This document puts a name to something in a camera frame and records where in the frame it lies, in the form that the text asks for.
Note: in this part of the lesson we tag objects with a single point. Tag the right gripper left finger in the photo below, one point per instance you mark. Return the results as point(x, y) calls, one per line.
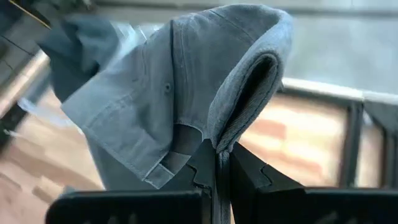
point(186, 205)

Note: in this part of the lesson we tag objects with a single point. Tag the black aluminium table frame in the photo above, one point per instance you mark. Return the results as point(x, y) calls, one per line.
point(351, 140)

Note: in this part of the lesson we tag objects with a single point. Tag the light gray baseball cap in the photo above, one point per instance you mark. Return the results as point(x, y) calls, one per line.
point(155, 77)

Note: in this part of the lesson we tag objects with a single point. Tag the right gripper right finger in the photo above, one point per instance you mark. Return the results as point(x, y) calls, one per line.
point(264, 199)

